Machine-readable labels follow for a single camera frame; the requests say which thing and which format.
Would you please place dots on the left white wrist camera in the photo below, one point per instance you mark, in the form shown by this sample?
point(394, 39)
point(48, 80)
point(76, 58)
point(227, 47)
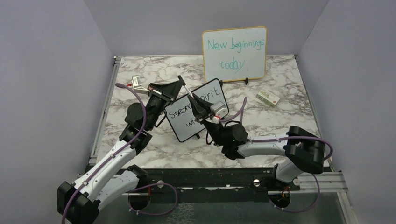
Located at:
point(137, 86)

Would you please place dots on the black aluminium base frame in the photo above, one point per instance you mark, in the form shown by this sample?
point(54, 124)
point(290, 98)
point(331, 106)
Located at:
point(211, 195)

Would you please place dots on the black marker cap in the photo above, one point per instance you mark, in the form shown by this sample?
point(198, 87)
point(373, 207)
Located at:
point(181, 80)

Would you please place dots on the black yellow-board stand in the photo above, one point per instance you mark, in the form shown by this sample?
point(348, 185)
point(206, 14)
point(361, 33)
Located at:
point(245, 81)

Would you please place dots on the black white marker pen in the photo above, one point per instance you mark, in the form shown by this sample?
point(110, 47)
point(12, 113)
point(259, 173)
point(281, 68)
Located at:
point(188, 90)

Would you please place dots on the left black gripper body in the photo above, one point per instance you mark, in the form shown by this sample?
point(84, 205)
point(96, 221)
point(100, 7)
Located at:
point(156, 91)

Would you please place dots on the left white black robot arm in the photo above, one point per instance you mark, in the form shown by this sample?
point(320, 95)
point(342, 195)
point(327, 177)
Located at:
point(108, 160)

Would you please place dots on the yellow framed whiteboard with writing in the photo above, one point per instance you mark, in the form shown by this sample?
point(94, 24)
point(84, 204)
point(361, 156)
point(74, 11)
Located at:
point(235, 54)

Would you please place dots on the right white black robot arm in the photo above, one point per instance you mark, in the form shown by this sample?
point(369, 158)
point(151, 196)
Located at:
point(304, 152)

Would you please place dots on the white green eraser box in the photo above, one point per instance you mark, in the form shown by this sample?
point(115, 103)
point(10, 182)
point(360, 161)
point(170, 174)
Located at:
point(267, 97)

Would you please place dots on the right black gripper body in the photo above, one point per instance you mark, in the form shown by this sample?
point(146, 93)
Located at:
point(200, 119)

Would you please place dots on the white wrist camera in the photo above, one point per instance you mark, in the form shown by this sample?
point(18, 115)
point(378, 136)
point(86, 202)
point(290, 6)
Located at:
point(137, 86)
point(219, 110)

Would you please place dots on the black framed whiteboard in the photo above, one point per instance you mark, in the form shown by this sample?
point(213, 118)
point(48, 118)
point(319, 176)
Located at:
point(180, 115)

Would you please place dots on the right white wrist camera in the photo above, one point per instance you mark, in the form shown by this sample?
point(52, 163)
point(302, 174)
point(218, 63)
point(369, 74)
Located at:
point(219, 110)

